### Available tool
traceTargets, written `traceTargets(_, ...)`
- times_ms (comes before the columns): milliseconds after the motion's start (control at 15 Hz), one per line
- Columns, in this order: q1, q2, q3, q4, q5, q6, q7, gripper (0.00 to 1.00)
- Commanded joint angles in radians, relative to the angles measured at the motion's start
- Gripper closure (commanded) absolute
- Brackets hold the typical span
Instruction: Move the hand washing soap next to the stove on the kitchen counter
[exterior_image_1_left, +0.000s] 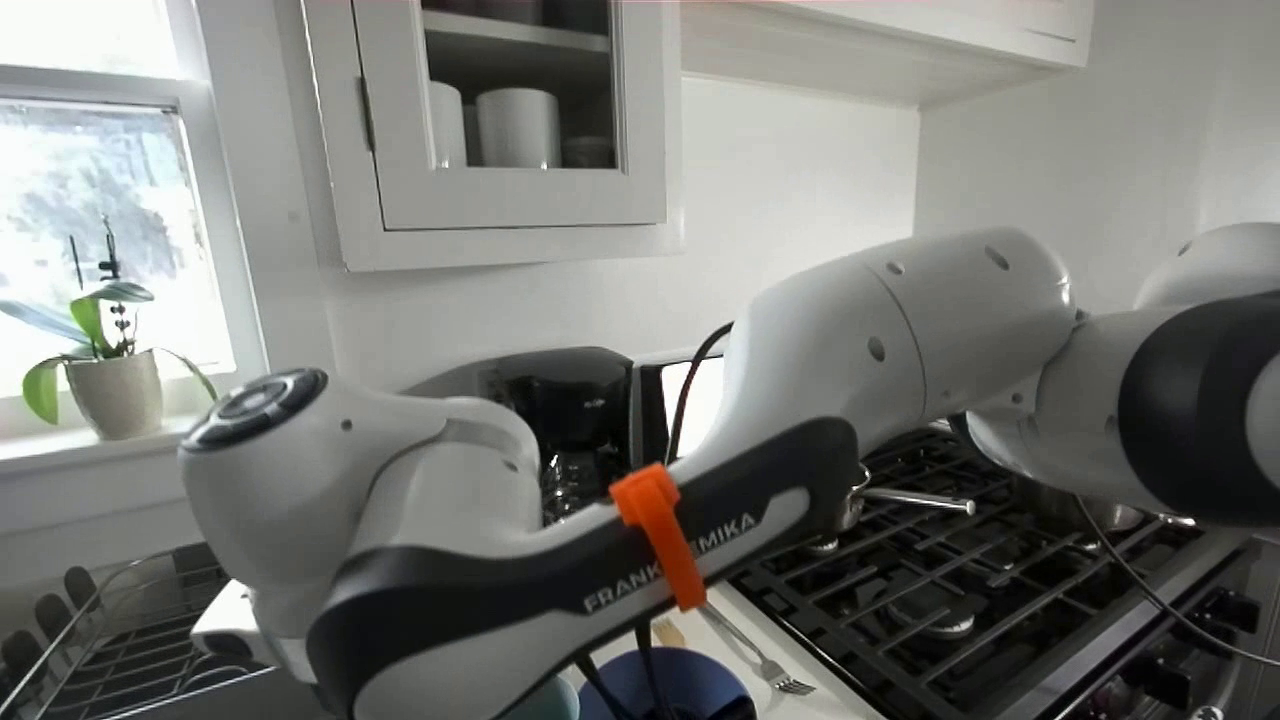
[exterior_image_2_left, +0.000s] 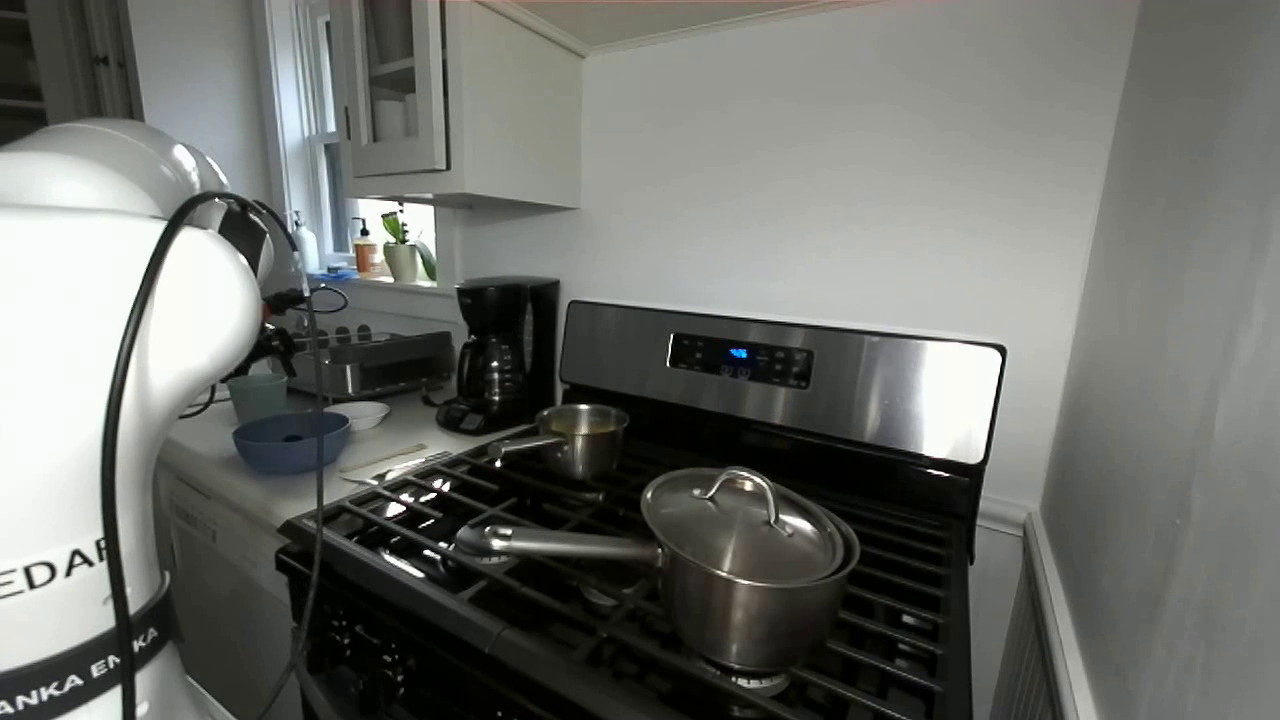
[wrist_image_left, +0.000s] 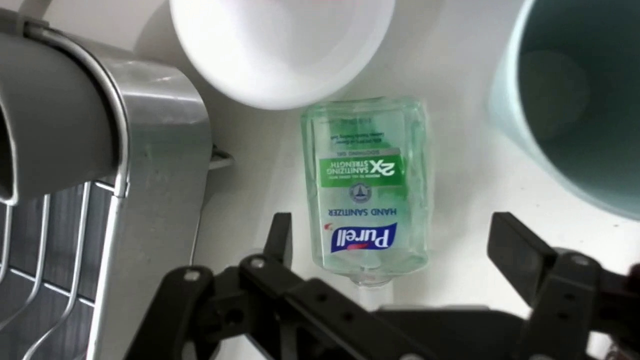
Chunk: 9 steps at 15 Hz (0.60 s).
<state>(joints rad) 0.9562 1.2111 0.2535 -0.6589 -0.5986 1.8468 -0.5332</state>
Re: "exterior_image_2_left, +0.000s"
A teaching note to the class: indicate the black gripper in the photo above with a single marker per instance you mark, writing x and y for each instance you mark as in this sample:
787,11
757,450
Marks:
296,345

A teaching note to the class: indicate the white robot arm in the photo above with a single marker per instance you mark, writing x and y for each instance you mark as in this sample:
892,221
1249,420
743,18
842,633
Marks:
66,403

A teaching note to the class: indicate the stainless gas stove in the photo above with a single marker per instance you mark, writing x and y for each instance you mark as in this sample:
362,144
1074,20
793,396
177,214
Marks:
854,403

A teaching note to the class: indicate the green cup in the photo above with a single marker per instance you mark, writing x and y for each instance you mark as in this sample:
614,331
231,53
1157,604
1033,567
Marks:
259,396

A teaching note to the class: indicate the silver toaster oven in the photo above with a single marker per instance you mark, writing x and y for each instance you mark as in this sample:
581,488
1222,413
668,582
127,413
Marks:
387,366

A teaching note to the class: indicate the white bowl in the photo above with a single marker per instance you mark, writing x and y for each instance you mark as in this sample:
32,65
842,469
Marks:
362,413

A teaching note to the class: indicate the white bottle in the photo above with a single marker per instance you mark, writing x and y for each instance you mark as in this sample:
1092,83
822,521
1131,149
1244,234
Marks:
306,244

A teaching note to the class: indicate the blue bowl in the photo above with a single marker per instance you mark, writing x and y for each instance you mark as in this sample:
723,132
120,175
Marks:
286,450

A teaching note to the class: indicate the orange bottle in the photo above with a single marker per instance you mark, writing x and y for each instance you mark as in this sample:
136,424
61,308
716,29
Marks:
362,255

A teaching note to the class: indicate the potted green plant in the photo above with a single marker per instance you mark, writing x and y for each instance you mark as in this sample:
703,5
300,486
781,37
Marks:
401,262

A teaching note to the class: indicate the black coffee maker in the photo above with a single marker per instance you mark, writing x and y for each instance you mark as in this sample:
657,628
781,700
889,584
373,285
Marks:
514,332

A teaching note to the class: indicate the white base cabinet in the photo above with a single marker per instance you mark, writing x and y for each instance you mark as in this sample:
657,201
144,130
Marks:
224,601

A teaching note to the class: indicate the small steel saucepan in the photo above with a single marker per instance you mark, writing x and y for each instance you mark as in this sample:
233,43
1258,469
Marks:
586,446

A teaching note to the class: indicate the steel pot lid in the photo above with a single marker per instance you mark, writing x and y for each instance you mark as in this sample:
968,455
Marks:
735,535

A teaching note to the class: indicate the large steel pot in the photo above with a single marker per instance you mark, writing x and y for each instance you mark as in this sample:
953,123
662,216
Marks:
760,614

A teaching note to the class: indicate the white wall cabinet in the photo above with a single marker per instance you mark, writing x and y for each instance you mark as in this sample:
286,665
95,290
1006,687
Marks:
514,123

